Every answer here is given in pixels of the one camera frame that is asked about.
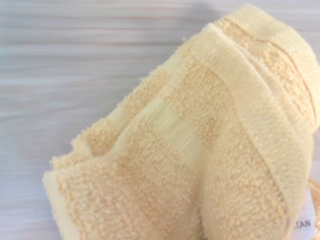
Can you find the yellow terry cloth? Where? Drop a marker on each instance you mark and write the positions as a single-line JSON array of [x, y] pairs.
[[190, 150]]

